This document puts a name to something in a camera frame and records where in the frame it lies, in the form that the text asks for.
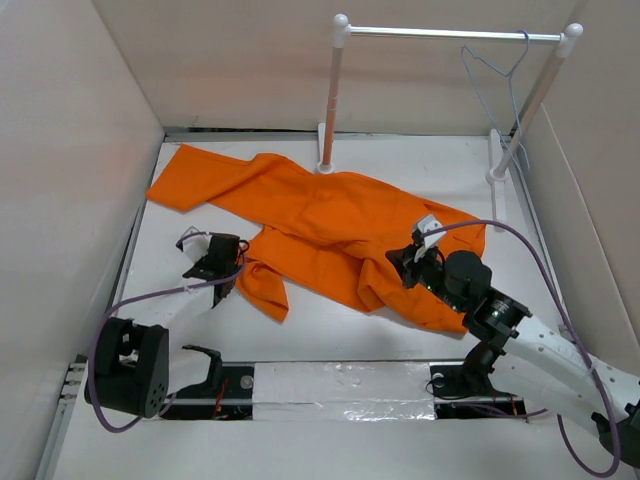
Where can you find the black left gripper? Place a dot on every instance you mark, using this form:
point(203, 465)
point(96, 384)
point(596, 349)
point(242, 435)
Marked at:
point(198, 265)

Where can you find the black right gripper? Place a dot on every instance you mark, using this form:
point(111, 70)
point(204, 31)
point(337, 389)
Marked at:
point(404, 261)

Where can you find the orange trousers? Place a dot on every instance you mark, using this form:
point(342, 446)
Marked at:
point(328, 233)

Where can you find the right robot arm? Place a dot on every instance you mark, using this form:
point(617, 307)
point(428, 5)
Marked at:
point(518, 353)

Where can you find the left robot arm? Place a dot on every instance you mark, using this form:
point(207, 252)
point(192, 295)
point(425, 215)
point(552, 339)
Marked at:
point(144, 351)

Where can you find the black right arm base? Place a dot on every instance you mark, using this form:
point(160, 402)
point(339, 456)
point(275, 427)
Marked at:
point(458, 395)

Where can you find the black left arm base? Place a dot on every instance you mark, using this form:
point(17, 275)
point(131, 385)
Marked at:
point(211, 389)

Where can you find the silver tape strip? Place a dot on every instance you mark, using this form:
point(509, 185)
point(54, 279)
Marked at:
point(379, 391)

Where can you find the white garment rack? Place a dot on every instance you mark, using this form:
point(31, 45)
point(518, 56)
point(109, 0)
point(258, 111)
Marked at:
point(411, 81)

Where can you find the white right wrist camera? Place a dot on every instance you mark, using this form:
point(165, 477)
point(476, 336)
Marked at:
point(427, 234)

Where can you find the blue wire hanger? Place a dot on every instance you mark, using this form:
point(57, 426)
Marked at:
point(505, 126)

